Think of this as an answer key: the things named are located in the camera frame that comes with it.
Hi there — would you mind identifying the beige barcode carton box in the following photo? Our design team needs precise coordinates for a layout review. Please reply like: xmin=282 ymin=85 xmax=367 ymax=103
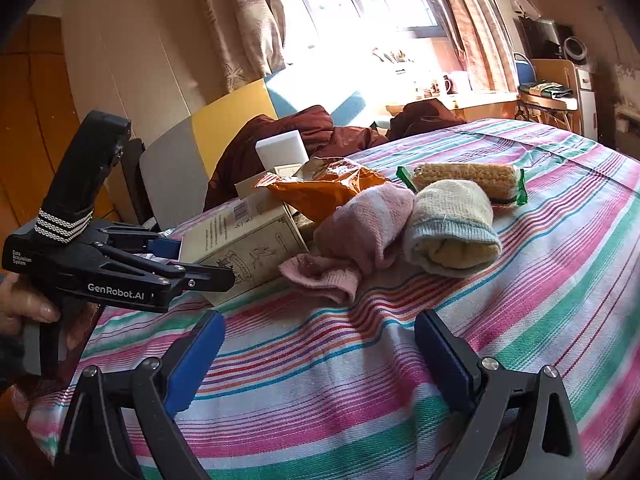
xmin=180 ymin=188 xmax=307 ymax=304

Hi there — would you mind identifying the orange snack bag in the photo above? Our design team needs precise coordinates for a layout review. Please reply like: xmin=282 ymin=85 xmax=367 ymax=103
xmin=256 ymin=157 xmax=387 ymax=222

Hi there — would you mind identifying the white foam block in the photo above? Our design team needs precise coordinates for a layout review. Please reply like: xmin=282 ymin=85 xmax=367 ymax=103
xmin=255 ymin=130 xmax=309 ymax=170

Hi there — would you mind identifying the pink sock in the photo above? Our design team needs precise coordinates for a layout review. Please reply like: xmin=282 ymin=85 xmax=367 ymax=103
xmin=279 ymin=182 xmax=414 ymax=304

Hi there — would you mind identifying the cream sock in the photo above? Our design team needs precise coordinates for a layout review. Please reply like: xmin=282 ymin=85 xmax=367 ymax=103
xmin=402 ymin=180 xmax=502 ymax=278

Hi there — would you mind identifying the green cracker pack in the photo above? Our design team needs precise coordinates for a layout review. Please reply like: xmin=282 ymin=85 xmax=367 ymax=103
xmin=396 ymin=162 xmax=528 ymax=206

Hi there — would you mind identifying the white small carton box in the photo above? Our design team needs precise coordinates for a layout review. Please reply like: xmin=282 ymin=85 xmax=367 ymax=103
xmin=235 ymin=164 xmax=302 ymax=200

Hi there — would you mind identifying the person's left hand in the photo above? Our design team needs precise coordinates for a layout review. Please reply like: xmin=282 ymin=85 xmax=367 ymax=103
xmin=0 ymin=273 xmax=98 ymax=350

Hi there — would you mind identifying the grey yellow chair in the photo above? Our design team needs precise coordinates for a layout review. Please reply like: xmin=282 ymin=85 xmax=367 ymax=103
xmin=122 ymin=70 xmax=369 ymax=230

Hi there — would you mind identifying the maroon cloth pile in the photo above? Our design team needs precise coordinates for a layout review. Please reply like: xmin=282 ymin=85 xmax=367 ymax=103
xmin=204 ymin=99 xmax=465 ymax=210

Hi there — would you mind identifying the wooden wardrobe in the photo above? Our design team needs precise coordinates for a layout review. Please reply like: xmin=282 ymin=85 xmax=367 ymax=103
xmin=0 ymin=14 xmax=120 ymax=252

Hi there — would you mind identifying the striped tablecloth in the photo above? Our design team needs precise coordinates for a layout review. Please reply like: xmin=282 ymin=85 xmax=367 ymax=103
xmin=12 ymin=117 xmax=640 ymax=480

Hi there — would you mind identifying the beige curtain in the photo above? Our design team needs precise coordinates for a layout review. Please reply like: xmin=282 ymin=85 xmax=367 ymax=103
xmin=202 ymin=0 xmax=285 ymax=91

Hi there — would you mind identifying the mug on windowsill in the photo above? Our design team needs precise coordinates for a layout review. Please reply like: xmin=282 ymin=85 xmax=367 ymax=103
xmin=442 ymin=74 xmax=454 ymax=94

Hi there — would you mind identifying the wooden side desk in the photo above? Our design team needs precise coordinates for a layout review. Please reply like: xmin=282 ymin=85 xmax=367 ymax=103
xmin=514 ymin=58 xmax=599 ymax=141

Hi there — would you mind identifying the blue chair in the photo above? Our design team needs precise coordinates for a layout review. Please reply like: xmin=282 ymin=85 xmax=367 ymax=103
xmin=513 ymin=52 xmax=537 ymax=88

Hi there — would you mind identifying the white desk fan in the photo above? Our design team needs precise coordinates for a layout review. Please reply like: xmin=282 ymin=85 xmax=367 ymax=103
xmin=562 ymin=36 xmax=588 ymax=65

